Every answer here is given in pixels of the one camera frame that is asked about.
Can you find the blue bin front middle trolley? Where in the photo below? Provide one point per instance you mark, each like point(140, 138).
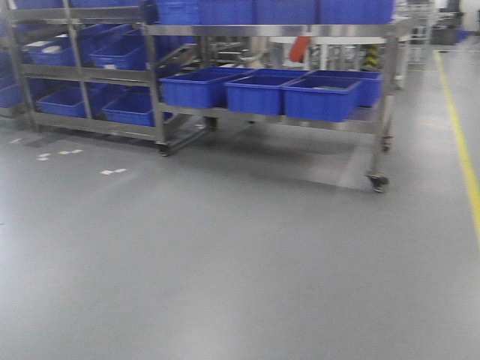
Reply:
point(261, 91)

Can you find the blue bin trolley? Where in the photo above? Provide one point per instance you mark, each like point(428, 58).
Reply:
point(331, 95)
point(261, 91)
point(204, 88)

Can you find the blue bin front left trolley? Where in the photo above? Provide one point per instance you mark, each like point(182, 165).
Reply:
point(204, 88)

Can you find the blue bin front right trolley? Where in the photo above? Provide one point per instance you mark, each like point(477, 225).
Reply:
point(331, 95)

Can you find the steel trolley with blue bins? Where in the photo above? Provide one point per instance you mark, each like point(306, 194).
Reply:
point(375, 120)

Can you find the steel rack left background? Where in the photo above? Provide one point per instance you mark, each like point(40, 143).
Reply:
point(30, 25)

